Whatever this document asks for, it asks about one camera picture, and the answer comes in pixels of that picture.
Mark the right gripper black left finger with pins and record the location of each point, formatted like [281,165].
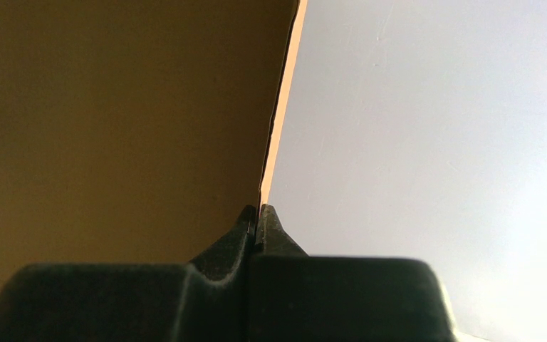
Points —
[201,300]

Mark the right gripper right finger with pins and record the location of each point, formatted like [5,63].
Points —
[297,297]

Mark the brown cardboard box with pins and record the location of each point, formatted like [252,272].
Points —
[134,132]

